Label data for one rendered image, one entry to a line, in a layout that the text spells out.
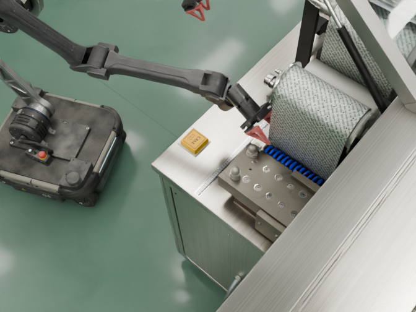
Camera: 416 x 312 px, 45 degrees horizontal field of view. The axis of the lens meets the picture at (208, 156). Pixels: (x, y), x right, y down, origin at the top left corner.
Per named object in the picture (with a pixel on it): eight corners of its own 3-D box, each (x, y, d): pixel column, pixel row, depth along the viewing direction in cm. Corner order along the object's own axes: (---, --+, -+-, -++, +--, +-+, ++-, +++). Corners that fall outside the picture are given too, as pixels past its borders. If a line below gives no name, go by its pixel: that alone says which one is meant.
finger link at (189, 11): (215, 9, 186) (202, -11, 180) (209, 23, 183) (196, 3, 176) (200, 13, 190) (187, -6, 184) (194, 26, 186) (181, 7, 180)
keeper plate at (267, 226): (258, 223, 157) (260, 208, 147) (283, 242, 153) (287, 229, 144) (253, 229, 156) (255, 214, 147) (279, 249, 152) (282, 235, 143)
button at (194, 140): (194, 131, 177) (193, 127, 175) (208, 142, 174) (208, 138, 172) (180, 143, 174) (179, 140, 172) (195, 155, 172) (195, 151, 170)
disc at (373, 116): (370, 129, 142) (384, 97, 129) (371, 130, 142) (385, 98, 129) (341, 163, 137) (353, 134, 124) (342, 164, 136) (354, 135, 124)
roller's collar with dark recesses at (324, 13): (329, 7, 150) (333, -9, 144) (346, 17, 148) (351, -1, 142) (317, 19, 147) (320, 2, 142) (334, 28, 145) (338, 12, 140)
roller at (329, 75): (314, 77, 160) (320, 51, 150) (384, 118, 151) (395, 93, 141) (291, 100, 156) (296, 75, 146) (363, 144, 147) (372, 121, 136)
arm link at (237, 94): (226, 89, 148) (238, 77, 150) (218, 95, 155) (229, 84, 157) (241, 106, 149) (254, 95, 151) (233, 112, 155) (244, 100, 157)
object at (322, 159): (268, 142, 159) (272, 107, 144) (330, 183, 151) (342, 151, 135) (267, 142, 159) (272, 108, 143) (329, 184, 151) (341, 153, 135)
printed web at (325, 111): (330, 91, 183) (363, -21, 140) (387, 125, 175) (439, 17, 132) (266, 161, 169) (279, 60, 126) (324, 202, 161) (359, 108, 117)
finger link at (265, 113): (266, 144, 157) (246, 122, 156) (280, 129, 159) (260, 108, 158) (276, 140, 150) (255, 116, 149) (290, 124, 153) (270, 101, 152)
